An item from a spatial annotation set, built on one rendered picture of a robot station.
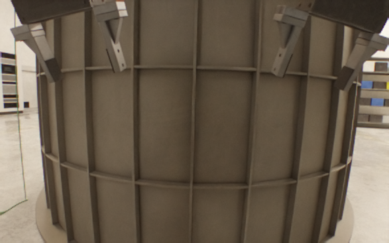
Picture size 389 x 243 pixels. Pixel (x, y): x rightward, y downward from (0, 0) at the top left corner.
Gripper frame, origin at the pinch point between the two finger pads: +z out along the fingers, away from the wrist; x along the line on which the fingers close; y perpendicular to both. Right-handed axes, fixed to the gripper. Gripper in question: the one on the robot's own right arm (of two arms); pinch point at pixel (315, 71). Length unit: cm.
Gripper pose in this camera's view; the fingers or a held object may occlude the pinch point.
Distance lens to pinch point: 40.5
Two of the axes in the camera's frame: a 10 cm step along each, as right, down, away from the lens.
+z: -1.9, 8.5, 5.0
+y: 0.4, 5.1, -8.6
